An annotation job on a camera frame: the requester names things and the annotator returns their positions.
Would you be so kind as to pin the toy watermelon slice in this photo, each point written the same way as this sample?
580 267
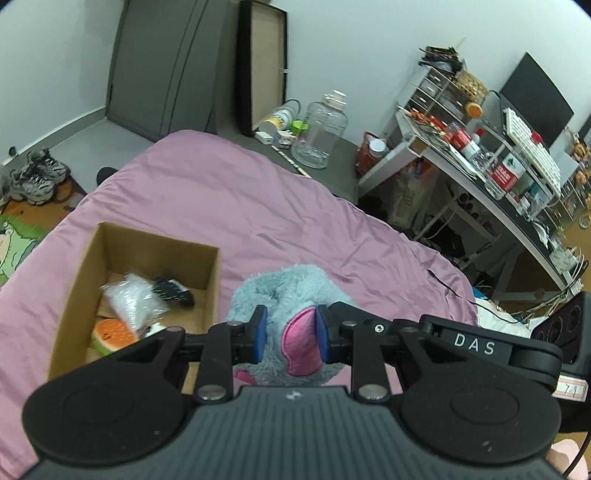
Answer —
111 337

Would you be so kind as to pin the large clear water jug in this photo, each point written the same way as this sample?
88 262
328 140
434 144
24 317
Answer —
321 131

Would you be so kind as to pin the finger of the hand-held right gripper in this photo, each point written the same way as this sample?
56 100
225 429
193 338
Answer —
364 314

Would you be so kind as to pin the small white charger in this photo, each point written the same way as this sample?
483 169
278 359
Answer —
263 137

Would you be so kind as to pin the black framed board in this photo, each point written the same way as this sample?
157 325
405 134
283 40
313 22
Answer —
265 64

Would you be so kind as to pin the grey pink plush toy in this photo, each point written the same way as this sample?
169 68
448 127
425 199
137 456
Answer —
295 290

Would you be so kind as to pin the black white plush toy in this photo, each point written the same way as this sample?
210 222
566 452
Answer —
173 290

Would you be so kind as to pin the red basket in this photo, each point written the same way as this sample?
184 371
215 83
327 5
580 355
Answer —
371 154

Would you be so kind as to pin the grey drawer organizer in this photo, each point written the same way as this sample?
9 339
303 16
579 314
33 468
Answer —
431 90

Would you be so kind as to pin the cola bottle red label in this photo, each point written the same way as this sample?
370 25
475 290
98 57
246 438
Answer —
461 141

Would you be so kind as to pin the yellow white can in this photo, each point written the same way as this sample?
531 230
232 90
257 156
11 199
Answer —
277 121

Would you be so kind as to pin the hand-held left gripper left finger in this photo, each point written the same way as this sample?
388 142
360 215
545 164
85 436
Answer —
260 334

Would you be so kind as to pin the pink bed sheet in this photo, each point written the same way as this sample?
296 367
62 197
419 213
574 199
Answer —
240 203

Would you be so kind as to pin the black slipper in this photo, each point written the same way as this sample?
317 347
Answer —
106 175

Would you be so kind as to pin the cartoon printed floor mat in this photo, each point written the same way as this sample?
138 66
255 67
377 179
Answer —
23 240

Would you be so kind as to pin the clear bag of white cotton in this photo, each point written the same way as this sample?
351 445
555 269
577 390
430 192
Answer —
131 300

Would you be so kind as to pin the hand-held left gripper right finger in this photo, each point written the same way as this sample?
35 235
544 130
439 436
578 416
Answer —
322 338

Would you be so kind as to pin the white keyboard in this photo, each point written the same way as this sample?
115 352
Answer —
533 152

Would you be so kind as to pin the grey door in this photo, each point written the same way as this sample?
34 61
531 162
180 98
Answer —
157 69

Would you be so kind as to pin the wicker basket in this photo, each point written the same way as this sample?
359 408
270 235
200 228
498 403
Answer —
471 85

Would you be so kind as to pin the small green toy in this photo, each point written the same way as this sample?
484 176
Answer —
300 126

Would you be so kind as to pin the white desk with black top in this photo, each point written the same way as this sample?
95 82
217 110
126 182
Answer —
466 168

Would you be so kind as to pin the yellow measuring stick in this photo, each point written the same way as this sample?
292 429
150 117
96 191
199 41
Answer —
293 162

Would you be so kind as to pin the beige tote bag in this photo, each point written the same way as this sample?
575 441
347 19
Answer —
411 196

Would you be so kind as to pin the brown cardboard box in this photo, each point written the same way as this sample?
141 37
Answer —
203 277

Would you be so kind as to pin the black monitor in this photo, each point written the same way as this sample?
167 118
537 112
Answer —
535 99

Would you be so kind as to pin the clear water bottle red label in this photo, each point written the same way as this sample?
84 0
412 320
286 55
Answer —
508 170

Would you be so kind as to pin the grey sneaker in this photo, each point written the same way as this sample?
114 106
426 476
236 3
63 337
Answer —
32 188
48 166

